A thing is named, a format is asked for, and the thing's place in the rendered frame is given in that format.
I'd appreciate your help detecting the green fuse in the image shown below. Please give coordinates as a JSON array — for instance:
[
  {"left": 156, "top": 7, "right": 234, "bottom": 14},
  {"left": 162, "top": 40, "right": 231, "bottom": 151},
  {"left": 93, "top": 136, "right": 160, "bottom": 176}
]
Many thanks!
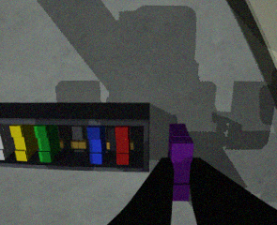
[{"left": 34, "top": 125, "right": 60, "bottom": 162}]

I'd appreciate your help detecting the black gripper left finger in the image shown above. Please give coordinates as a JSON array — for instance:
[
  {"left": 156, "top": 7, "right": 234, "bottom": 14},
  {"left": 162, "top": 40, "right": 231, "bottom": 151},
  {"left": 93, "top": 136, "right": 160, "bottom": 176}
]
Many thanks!
[{"left": 107, "top": 157, "right": 175, "bottom": 225}]

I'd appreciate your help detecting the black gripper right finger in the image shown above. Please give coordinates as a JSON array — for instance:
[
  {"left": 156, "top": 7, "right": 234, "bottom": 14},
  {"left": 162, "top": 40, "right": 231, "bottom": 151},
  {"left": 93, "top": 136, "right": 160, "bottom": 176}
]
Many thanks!
[{"left": 190, "top": 157, "right": 277, "bottom": 225}]

